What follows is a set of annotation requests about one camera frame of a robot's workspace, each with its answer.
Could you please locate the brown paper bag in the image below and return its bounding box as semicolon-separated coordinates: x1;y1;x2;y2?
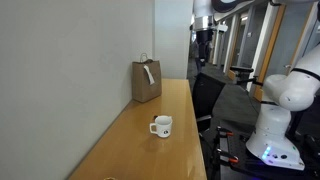
131;52;163;104

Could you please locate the black camera on stand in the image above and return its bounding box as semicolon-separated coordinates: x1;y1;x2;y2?
229;65;265;88

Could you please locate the wooden door frame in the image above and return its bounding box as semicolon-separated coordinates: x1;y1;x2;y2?
253;3;287;102

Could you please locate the orange handled black clamp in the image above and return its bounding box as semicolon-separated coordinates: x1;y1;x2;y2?
215;148;240;165
215;125;235;138

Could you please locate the white mug with logo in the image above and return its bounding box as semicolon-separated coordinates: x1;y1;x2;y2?
149;115;174;139

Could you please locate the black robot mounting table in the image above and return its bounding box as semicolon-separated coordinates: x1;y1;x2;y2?
211;126;320;180

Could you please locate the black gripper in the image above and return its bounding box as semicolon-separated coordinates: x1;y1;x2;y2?
195;29;215;46

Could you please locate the black office chair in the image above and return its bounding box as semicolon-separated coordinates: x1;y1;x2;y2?
191;72;227;135

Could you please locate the white paper tag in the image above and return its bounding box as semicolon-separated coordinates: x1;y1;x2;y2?
143;64;156;86

